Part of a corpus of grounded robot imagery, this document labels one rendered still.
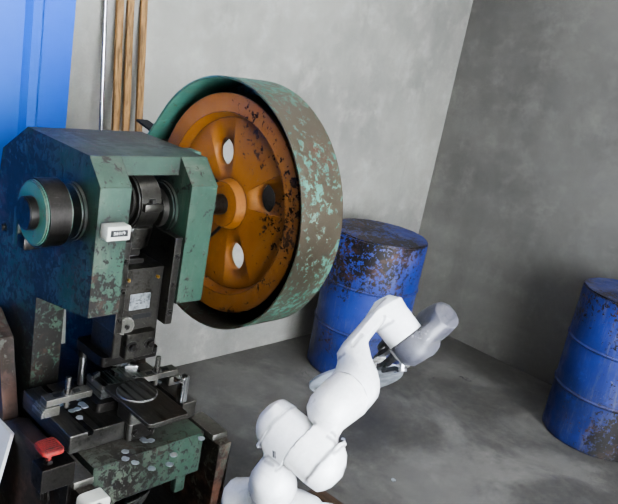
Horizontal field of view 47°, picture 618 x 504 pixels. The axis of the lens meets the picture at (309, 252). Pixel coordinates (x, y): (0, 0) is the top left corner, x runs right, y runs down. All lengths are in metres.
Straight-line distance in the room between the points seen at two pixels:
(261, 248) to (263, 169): 0.25
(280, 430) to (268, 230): 0.87
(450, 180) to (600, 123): 1.13
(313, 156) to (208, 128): 0.50
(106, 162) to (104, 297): 0.37
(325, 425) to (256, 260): 0.90
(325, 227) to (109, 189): 0.63
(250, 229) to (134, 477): 0.84
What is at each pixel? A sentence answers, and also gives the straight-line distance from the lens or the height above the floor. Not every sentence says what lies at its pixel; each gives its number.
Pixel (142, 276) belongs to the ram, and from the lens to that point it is 2.15.
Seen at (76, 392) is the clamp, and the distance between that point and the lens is 2.30.
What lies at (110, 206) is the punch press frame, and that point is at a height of 1.38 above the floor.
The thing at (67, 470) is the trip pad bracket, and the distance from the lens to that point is 2.10.
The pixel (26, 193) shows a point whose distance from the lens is 2.03.
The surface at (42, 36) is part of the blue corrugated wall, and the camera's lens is 3.17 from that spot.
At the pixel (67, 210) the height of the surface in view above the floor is 1.36.
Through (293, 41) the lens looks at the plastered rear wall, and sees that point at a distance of 4.03.
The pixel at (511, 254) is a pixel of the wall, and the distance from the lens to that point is 5.06.
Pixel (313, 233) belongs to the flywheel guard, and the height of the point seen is 1.36.
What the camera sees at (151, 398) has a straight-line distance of 2.24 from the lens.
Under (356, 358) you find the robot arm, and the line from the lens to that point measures 1.59.
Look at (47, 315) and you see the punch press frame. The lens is 2.35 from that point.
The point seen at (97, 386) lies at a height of 0.77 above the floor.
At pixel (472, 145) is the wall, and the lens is 5.19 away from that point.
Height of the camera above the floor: 1.89
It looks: 16 degrees down
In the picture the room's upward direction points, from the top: 11 degrees clockwise
